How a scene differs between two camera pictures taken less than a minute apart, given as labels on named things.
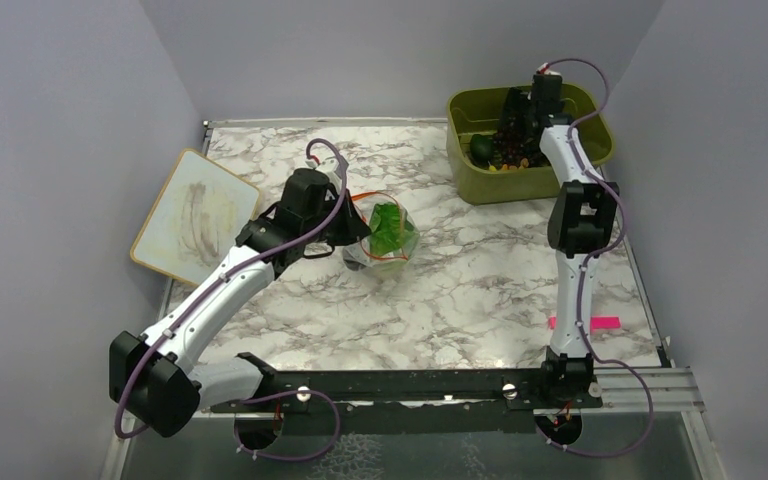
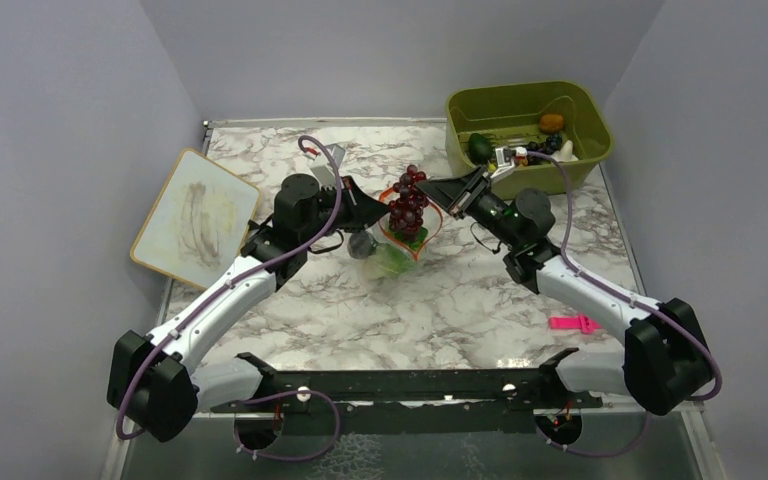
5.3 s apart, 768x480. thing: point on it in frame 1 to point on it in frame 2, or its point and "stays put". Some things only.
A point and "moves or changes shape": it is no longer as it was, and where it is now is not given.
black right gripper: x=515 y=101 to x=457 y=194
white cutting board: x=197 y=215 stays put
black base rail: x=413 y=401 stays put
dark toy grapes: x=518 y=148 to x=407 y=211
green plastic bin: x=475 y=111 stays put
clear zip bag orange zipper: x=394 y=233 moves or changes shape
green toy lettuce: x=390 y=229 to x=393 y=257
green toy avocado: x=481 y=150 stays put
